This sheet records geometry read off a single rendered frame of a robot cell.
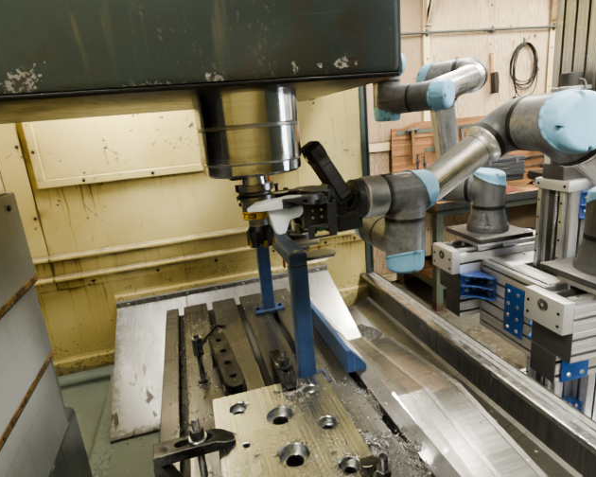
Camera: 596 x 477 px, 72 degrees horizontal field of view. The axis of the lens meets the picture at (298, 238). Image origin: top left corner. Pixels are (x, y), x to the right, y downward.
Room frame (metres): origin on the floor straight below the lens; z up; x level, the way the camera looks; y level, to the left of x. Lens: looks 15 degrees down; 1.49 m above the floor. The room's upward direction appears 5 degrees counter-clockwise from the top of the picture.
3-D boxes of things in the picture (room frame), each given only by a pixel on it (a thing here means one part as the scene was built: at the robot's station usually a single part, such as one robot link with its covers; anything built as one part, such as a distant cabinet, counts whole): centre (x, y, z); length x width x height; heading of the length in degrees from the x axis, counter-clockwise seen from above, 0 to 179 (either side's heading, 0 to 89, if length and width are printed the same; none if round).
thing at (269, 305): (1.28, 0.12, 1.05); 0.10 x 0.05 x 0.30; 105
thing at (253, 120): (0.68, 0.06, 1.48); 0.16 x 0.16 x 0.12
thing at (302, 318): (0.86, 0.01, 1.05); 0.10 x 0.05 x 0.30; 105
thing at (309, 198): (0.67, -0.01, 1.37); 0.09 x 0.05 x 0.02; 123
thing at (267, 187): (0.68, 0.06, 1.39); 0.06 x 0.06 x 0.03
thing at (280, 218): (0.65, 0.03, 1.35); 0.09 x 0.03 x 0.06; 123
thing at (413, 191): (0.77, -0.21, 1.35); 0.11 x 0.08 x 0.09; 109
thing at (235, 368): (0.90, 0.20, 0.93); 0.26 x 0.05 x 0.06; 20
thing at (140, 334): (1.31, 0.22, 0.75); 0.89 x 0.70 x 0.26; 105
